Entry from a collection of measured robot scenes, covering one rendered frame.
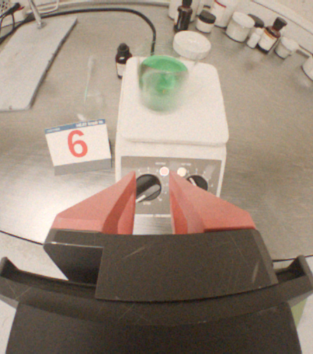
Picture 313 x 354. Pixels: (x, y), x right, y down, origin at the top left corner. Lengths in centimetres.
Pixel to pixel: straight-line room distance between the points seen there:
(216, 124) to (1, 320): 49
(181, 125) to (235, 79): 24
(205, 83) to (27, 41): 45
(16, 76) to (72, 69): 13
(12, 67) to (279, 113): 59
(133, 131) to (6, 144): 25
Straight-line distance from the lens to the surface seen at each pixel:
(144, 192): 20
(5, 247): 35
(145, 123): 19
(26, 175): 32
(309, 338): 62
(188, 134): 19
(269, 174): 35
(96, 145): 26
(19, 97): 40
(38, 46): 50
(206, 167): 22
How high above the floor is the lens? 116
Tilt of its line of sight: 79 degrees down
